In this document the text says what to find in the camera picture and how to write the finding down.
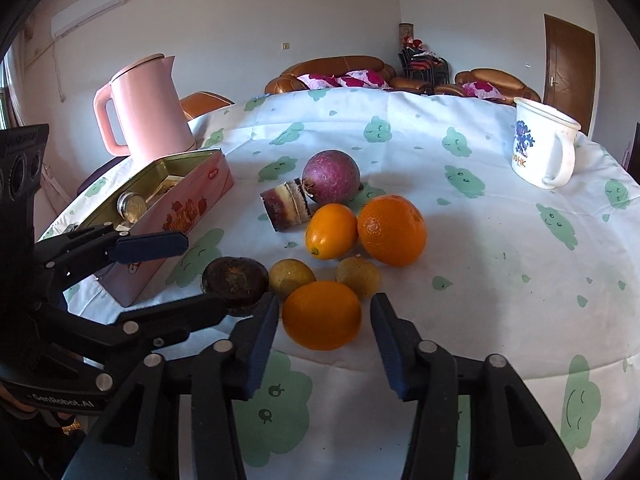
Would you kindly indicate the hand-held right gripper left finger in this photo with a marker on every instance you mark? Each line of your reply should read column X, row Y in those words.
column 262, row 345

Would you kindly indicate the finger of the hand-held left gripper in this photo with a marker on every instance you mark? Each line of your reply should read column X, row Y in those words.
column 150, row 246
column 175, row 315

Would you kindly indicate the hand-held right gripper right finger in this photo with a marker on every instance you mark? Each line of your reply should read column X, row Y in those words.
column 385, row 345

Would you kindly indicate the round orange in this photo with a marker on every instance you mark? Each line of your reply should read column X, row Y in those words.
column 322, row 315

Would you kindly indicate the dark brown round fruit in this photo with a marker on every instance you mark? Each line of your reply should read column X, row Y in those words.
column 232, row 277

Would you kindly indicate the pink tin box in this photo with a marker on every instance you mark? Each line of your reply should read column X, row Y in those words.
column 200, row 192

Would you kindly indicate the brown-green round fruit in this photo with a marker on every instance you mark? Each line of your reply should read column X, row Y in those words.
column 357, row 275
column 291, row 276

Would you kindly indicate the gold packet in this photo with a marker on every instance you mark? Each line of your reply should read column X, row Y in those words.
column 165, row 186

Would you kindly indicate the dark purple stool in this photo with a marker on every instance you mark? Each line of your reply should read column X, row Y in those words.
column 102, row 172

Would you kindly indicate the large orange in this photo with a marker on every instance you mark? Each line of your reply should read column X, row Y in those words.
column 392, row 230

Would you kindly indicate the window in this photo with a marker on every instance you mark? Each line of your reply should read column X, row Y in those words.
column 7, row 95

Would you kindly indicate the small oval orange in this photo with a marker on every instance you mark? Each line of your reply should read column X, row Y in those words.
column 330, row 232

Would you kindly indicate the pink electric kettle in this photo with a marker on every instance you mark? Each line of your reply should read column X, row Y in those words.
column 150, row 110

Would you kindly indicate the layered cake piece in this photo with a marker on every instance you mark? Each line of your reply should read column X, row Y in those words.
column 285, row 205

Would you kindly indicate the brown leather armchair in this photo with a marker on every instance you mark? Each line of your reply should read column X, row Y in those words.
column 205, row 102

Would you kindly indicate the purple round fruit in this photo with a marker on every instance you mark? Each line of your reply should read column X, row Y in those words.
column 332, row 175

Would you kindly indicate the white air conditioner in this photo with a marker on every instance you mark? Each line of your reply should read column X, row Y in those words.
column 85, row 12

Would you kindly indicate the pink floral pillow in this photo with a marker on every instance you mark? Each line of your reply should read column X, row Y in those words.
column 320, row 81
column 365, row 78
column 481, row 89

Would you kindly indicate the white mug with blue print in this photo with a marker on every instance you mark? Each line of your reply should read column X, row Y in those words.
column 535, row 140

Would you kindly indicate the long brown leather sofa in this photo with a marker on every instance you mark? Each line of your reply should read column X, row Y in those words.
column 340, row 63

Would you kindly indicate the stacked dark chairs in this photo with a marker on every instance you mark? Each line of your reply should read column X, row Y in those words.
column 422, row 67

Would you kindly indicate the brown leather sofa chair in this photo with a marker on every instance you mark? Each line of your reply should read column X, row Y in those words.
column 492, row 77

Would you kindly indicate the tall cylinder vase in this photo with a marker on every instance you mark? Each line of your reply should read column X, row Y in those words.
column 406, row 35

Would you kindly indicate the black television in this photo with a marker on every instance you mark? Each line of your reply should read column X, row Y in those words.
column 632, row 147

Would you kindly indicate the brown wooden door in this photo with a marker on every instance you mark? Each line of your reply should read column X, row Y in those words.
column 570, row 70

